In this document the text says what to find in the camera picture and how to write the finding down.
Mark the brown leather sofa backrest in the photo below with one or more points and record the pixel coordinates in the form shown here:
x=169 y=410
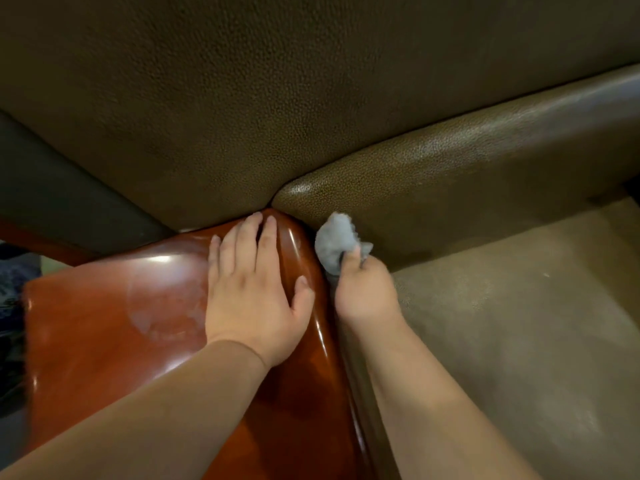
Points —
x=280 y=94

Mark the person's left middle finger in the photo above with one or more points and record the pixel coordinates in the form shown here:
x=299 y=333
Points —
x=247 y=242

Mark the dark leather side panel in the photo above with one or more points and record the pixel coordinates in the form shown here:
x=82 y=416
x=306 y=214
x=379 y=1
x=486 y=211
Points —
x=65 y=189

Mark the tan leather seat cushion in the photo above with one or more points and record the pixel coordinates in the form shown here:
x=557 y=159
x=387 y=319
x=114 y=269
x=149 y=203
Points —
x=525 y=344

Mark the person's left thumb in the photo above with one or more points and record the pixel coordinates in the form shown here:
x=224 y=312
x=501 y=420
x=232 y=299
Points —
x=304 y=299

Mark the person's right hand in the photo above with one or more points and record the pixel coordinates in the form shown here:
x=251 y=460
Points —
x=364 y=289

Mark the glossy brown wooden armrest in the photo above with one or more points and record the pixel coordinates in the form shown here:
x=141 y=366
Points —
x=165 y=339

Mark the grey cleaning cloth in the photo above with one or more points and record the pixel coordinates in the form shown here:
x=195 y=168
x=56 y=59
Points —
x=336 y=244

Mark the person's right forearm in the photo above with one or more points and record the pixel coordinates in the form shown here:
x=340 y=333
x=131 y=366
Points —
x=430 y=404

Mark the person's right fingers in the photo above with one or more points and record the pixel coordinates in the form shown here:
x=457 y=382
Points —
x=356 y=257

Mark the person's left forearm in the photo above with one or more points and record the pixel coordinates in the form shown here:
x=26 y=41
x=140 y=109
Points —
x=145 y=417

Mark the brown leather back cushion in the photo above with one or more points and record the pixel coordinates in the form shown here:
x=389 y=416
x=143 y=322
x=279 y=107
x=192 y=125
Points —
x=450 y=179

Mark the person's left hand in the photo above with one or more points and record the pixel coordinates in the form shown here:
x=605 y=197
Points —
x=247 y=299

